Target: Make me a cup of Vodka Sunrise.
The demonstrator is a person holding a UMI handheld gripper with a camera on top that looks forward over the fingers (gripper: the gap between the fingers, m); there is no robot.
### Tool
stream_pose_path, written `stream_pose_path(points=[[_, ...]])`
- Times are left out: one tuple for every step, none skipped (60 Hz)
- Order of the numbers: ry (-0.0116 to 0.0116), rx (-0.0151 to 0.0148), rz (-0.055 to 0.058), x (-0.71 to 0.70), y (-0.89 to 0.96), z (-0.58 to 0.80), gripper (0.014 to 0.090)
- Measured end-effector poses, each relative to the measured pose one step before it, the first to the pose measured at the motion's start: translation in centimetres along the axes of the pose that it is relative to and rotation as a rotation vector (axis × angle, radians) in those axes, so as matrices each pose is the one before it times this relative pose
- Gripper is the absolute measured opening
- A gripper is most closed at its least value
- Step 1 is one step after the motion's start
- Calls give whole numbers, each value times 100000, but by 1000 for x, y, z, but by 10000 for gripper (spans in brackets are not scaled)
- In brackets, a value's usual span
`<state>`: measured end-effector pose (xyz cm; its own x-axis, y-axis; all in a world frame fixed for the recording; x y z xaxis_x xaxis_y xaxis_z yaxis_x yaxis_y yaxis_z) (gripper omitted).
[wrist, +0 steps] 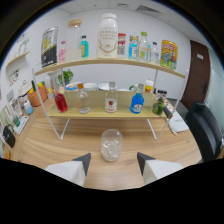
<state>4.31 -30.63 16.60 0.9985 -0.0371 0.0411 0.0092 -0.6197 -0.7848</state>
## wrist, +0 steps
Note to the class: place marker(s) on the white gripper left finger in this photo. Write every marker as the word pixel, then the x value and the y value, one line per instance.
pixel 70 170

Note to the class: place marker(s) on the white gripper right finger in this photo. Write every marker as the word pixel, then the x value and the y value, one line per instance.
pixel 156 169

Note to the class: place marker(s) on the red liquid small bottle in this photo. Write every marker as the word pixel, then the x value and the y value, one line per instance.
pixel 61 102

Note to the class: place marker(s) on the clear bottle green cap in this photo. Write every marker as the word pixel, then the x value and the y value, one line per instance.
pixel 143 50

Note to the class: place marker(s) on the glass cup of limes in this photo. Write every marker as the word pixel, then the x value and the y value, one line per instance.
pixel 158 106

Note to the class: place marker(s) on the white ceramic cup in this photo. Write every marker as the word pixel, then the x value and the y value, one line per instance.
pixel 90 87

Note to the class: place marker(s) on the black armchair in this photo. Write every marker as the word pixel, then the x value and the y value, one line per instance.
pixel 206 130

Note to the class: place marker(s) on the white tray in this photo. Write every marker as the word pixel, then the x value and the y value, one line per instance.
pixel 21 125

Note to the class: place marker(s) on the blue liquid bottle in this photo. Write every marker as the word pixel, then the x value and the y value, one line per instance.
pixel 137 104

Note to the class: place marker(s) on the black bag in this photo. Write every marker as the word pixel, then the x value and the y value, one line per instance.
pixel 9 136

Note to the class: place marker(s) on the dark small bottles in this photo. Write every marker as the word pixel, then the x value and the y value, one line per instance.
pixel 160 94

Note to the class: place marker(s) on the clear bottle red label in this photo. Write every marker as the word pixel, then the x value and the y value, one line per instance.
pixel 111 104

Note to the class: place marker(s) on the orange storage box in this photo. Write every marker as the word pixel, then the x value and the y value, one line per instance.
pixel 37 97

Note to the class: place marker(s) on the blue white food tub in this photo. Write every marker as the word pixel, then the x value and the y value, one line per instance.
pixel 72 87

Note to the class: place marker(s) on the green white mug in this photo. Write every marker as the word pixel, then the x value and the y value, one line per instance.
pixel 133 88

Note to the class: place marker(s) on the small white bowl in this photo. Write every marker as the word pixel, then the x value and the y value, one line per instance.
pixel 124 90

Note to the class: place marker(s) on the large white bowl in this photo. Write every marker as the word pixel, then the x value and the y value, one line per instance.
pixel 102 86

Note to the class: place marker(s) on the green potted plant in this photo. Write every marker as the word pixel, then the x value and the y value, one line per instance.
pixel 67 76

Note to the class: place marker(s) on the brown door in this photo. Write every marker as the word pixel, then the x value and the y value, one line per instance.
pixel 197 75

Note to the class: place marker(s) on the wooden two-tier shelf rack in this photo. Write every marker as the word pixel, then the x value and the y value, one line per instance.
pixel 100 61

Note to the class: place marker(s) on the clear bottle blue cap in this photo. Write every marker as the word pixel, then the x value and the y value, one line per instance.
pixel 154 55

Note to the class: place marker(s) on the pink small bottle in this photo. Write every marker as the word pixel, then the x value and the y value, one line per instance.
pixel 62 55

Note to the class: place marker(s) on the blue label clear bottle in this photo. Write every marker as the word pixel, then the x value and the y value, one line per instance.
pixel 133 50

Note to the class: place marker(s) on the teal small bottle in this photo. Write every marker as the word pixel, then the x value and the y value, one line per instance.
pixel 85 48

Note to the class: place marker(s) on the black tall drink can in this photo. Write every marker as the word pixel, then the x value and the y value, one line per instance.
pixel 49 48

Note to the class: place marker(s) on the glass jar cork lid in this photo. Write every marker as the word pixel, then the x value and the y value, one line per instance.
pixel 73 43

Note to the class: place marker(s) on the large white milk bottle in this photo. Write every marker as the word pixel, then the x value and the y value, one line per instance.
pixel 107 38

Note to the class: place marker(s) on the ceiling air vent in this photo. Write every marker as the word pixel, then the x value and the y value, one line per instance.
pixel 146 9

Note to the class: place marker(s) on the wooden wall shelf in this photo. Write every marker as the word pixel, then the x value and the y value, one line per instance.
pixel 18 58

